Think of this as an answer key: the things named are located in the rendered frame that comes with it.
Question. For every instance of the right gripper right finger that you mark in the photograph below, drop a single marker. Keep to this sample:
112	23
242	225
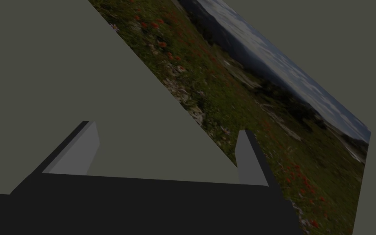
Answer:
251	163

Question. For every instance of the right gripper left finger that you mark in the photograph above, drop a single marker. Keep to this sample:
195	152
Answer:
77	153

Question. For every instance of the landscape picture with red flowers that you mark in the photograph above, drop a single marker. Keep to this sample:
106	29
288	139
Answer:
240	85

